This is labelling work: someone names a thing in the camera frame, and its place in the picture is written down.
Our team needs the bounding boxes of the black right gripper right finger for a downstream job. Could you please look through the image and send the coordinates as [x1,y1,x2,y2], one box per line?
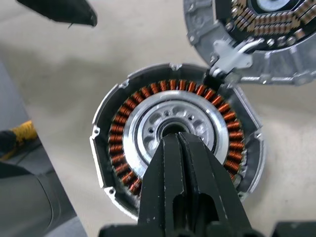
[178,133,252,227]

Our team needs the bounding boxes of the silver round motor lid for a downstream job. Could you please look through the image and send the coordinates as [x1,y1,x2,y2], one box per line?
[182,0,316,87]

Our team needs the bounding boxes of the silver motor housing copper windings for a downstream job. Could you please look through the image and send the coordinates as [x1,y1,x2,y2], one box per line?
[90,63,267,221]

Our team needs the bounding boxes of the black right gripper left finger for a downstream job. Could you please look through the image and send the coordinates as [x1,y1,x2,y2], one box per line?
[137,132,198,227]

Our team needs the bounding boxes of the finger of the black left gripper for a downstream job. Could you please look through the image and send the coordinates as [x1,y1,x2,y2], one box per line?
[16,0,98,28]

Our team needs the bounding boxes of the grey robot body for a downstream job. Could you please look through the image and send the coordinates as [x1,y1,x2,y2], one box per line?
[0,160,77,237]

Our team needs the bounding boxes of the yellow and black braided cable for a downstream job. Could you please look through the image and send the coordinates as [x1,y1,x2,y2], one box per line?
[0,120,38,160]

